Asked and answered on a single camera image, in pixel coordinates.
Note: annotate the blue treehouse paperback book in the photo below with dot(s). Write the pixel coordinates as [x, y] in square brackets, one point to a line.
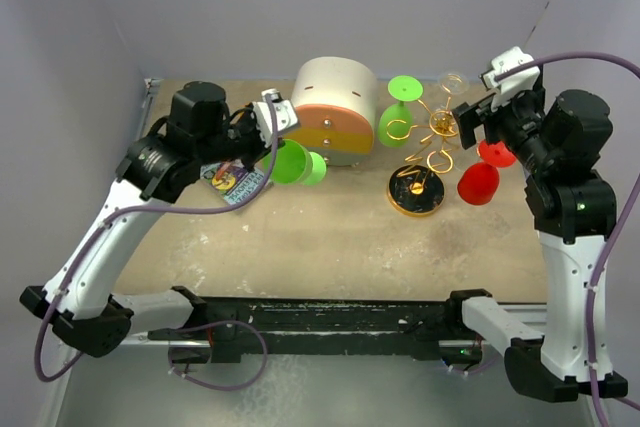
[233, 184]

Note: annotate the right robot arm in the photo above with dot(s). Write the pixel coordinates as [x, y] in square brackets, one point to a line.
[574, 212]

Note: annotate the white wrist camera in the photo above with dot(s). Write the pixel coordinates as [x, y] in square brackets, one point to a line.
[499, 76]
[275, 116]

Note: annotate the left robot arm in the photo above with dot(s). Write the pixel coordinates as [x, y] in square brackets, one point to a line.
[78, 304]

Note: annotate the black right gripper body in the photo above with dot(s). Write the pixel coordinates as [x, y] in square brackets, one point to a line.
[519, 123]

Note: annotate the white round drawer cabinet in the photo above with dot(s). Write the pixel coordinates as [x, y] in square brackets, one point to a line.
[335, 99]

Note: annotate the gold wine glass rack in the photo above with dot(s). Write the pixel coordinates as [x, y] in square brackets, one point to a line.
[416, 188]

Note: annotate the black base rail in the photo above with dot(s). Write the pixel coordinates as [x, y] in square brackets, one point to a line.
[223, 329]

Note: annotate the clear round wine glass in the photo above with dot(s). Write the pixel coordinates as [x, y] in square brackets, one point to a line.
[453, 83]

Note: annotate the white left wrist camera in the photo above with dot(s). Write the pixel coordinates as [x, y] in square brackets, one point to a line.
[275, 116]

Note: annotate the green goblet front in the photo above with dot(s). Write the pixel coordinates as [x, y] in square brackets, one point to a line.
[396, 120]

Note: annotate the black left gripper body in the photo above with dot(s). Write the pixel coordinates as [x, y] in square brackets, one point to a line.
[245, 143]

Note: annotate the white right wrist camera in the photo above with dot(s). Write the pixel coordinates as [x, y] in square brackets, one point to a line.
[499, 76]

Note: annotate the red plastic goblet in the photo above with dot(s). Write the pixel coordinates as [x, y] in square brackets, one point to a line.
[480, 181]

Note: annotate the green goblet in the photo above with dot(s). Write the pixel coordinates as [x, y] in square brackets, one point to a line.
[295, 164]
[396, 120]

